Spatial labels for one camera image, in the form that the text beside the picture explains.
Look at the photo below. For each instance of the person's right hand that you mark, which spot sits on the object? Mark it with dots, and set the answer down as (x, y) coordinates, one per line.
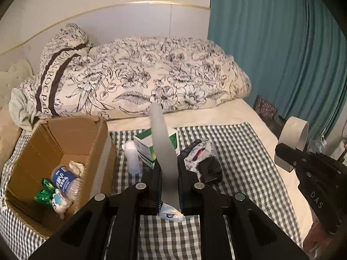
(314, 241)

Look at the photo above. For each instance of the cream beaded cushion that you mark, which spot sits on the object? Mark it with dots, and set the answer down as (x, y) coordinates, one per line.
(16, 71)

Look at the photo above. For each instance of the patterned gift bag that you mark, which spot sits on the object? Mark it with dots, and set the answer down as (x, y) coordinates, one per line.
(264, 107)

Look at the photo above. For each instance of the white cloth tag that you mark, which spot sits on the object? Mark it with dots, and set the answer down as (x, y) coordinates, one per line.
(2, 203)

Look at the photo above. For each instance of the crumpled silver foil packet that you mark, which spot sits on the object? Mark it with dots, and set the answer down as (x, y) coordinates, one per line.
(198, 151)

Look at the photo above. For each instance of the floral print duvet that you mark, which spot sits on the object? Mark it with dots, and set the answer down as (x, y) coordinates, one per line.
(135, 73)

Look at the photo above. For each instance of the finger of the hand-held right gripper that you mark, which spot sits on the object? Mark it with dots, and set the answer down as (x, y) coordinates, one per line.
(284, 151)

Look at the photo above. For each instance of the green wrapper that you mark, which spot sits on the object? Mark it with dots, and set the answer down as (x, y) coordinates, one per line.
(43, 195)

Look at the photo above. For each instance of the white headboard with gold trim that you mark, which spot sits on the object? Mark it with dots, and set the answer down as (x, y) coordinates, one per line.
(122, 24)

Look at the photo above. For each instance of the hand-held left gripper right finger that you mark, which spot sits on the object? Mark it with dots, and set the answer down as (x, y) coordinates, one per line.
(187, 184)

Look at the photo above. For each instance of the green and white medicine box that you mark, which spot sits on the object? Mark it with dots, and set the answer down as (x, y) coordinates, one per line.
(143, 146)

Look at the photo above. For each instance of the long white tube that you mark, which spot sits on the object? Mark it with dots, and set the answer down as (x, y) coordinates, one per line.
(165, 154)

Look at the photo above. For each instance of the grey checkered cloth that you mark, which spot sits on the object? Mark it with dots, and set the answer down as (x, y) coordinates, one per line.
(244, 168)

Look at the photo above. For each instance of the clear plastic jar blue label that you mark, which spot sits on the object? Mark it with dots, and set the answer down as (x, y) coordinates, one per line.
(63, 180)

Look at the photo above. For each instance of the teal curtain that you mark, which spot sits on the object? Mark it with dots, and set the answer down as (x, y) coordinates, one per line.
(271, 46)

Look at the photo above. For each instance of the brown cardboard box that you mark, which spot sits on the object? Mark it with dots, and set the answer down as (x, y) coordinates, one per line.
(89, 140)

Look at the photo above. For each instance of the light green towel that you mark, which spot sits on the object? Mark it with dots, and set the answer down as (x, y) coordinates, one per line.
(21, 108)

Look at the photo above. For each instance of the small white plastic bottle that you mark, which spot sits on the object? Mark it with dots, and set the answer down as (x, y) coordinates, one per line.
(132, 159)

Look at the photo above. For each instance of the white packet with blue logo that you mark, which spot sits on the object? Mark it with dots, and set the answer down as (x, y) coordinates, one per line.
(170, 215)

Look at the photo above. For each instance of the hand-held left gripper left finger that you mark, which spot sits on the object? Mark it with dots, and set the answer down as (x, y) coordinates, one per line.
(151, 184)

